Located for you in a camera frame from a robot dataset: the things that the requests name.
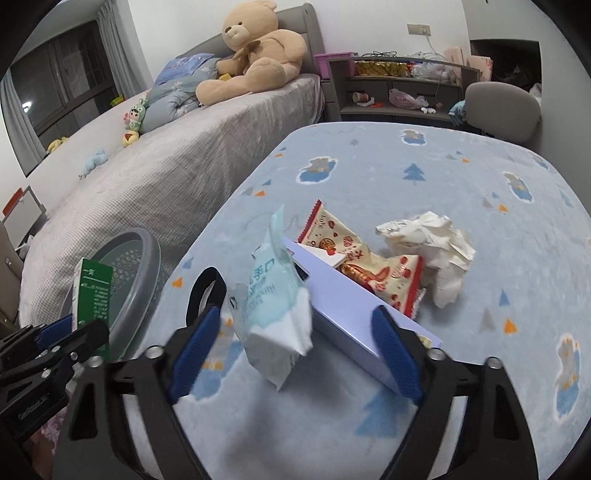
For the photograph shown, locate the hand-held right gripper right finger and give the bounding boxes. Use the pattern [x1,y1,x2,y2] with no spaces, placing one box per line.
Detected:
[370,305,539,480]

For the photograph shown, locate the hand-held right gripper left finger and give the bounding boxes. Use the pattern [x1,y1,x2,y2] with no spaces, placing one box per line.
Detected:
[67,305,222,480]

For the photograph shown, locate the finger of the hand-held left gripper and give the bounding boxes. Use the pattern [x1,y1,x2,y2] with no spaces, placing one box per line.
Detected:
[0,319,110,391]
[0,316,75,365]

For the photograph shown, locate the green and white carton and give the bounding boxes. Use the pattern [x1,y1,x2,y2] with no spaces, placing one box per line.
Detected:
[71,258,114,363]

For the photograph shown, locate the lavender cardboard box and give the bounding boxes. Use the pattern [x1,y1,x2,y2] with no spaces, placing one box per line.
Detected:
[281,237,444,395]

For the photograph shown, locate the grey perforated plastic basket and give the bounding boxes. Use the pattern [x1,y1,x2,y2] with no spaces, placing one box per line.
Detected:
[81,227,162,363]

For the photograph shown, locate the teal white wet wipes packet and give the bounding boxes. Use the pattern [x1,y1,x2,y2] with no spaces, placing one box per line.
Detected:
[229,205,315,392]

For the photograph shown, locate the white paper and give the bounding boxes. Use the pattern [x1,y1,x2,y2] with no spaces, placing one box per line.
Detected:
[375,211,476,310]

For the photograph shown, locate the red white snack wrapper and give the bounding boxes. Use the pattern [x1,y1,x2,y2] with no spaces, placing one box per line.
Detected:
[297,199,428,320]

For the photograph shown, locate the pink floral cloth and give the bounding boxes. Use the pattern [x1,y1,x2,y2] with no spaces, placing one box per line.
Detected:
[39,388,75,450]

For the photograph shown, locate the white panel red corner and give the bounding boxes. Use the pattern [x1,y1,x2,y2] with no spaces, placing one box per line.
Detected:
[2,186,48,243]

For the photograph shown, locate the light blue plush toy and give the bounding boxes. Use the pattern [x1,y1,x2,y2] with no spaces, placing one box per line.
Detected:
[78,148,109,180]

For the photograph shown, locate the grey covered bed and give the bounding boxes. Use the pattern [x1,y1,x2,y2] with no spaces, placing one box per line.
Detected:
[18,74,326,328]

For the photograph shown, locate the blue printed blanket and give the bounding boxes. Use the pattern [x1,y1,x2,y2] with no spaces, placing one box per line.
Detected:
[124,122,591,480]

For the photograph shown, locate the green plush toy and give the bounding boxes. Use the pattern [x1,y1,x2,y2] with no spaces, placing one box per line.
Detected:
[122,99,148,134]

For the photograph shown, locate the dark window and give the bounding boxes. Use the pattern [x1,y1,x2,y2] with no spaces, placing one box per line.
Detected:
[7,32,118,139]

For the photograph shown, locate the blue star print quilt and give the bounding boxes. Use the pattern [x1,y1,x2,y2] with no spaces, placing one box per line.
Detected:
[139,53,232,134]

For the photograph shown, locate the pink plastic bag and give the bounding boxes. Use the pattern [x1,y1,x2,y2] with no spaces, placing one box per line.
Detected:
[389,88,430,109]

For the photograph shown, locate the grey chair backrest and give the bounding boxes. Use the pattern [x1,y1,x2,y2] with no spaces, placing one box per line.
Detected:
[464,82,542,144]

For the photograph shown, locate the grey nightstand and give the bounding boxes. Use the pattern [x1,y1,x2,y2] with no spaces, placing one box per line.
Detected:
[318,74,334,123]

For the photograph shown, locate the grey desk shelf unit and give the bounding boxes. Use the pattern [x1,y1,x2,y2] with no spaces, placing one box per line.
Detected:
[328,55,483,127]

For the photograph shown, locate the yellow packages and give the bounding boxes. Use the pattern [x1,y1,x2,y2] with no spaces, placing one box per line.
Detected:
[355,60,409,77]

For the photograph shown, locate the white plastic bag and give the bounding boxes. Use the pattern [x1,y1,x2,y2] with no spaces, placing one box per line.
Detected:
[409,51,462,84]

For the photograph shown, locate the grey curtain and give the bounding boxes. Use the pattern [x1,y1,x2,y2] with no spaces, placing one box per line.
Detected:
[95,0,153,97]

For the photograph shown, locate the pink storage basket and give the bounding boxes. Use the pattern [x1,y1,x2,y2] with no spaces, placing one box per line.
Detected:
[314,52,358,75]

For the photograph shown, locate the pink paper bags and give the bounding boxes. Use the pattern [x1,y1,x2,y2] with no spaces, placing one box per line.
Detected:
[445,45,494,70]

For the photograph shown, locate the large tan teddy bear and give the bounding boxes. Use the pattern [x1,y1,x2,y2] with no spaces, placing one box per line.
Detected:
[195,0,308,106]

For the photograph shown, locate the grey bed headboard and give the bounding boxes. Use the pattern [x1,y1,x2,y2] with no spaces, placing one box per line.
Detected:
[175,2,324,77]

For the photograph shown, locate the black strap loop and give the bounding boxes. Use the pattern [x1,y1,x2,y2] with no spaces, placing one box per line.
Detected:
[185,267,227,333]

